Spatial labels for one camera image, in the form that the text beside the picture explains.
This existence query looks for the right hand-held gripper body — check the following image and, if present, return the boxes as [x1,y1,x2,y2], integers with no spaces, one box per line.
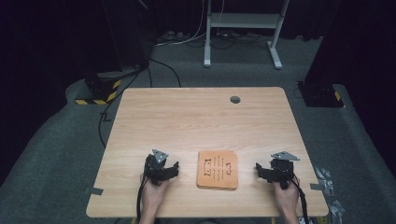
[268,150,302,190]

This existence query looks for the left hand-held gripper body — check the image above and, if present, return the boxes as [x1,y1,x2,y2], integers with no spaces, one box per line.
[143,148,172,187]

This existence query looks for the person's left hand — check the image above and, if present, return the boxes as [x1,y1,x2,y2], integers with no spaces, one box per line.
[139,173,171,216]

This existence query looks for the person's right hand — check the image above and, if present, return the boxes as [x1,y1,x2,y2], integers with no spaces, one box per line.
[273,175,301,217]

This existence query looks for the silvery packets on floor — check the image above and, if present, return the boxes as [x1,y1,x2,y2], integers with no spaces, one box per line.
[329,200,347,224]
[313,166,336,197]

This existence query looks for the black stand with striped base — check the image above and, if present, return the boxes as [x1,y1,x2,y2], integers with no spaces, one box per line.
[74,0,123,106]
[296,0,346,109]

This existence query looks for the white metal stand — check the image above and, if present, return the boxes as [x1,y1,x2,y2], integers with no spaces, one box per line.
[203,0,290,70]

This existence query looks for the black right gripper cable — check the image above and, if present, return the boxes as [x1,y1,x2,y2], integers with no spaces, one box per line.
[290,178,310,224]

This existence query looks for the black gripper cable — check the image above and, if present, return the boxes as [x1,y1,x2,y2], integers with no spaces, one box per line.
[135,176,149,224]
[290,178,310,224]

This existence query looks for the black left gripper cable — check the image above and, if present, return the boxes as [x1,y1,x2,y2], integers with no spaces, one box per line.
[135,176,149,224]

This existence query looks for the long black floor cable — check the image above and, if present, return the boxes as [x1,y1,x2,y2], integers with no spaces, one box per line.
[97,63,149,148]

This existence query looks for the short black floor cable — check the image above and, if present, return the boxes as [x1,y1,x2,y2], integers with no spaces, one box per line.
[148,57,182,89]

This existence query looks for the white floor cable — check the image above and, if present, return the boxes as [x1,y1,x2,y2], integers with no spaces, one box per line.
[153,0,207,48]

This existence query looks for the looped black floor cable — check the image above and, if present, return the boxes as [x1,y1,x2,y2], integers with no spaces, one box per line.
[210,30,237,51]

